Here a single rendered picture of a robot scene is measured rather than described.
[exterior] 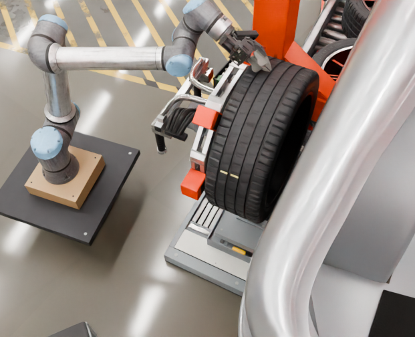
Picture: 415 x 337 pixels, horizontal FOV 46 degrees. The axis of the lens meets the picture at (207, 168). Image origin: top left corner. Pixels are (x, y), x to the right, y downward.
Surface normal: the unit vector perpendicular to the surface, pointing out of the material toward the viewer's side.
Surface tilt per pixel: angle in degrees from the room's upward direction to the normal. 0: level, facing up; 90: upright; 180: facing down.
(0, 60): 0
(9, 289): 0
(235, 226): 0
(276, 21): 90
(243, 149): 45
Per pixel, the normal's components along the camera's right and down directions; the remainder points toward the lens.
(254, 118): -0.22, -0.18
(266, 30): -0.45, 0.75
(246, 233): -0.04, -0.55
